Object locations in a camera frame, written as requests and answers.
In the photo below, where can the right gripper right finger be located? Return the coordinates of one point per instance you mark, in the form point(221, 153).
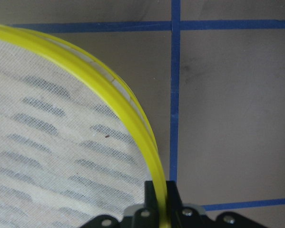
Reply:
point(194, 216)

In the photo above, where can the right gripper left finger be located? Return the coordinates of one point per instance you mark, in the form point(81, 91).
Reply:
point(144, 215)

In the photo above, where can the yellow steamer basket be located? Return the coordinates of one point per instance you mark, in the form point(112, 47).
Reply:
point(74, 141)

